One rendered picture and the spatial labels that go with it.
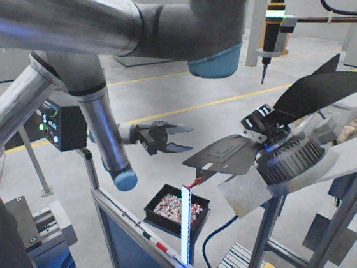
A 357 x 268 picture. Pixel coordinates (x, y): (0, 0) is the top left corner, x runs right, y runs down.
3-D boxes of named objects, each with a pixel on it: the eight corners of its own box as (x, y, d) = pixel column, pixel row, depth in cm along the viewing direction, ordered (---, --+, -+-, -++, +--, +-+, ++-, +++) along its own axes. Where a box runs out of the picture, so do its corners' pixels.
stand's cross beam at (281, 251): (306, 266, 102) (309, 261, 100) (304, 273, 100) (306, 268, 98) (268, 241, 113) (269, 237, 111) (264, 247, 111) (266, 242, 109)
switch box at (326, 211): (338, 267, 94) (360, 234, 83) (301, 244, 103) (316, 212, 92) (343, 251, 100) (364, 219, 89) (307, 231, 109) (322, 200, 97)
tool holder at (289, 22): (284, 53, 66) (292, 16, 61) (291, 58, 60) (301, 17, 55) (252, 52, 67) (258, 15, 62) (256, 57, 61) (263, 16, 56)
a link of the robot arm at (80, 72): (97, 28, 48) (147, 184, 76) (86, 25, 56) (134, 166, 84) (40, 41, 44) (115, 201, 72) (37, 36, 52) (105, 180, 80)
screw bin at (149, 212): (209, 211, 96) (210, 200, 92) (192, 242, 83) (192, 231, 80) (166, 194, 105) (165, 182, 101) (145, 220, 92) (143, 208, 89)
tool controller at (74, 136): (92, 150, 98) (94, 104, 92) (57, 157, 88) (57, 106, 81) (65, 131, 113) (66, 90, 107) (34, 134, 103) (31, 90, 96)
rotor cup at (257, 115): (292, 126, 85) (271, 98, 87) (289, 134, 73) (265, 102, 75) (260, 145, 93) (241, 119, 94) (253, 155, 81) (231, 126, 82)
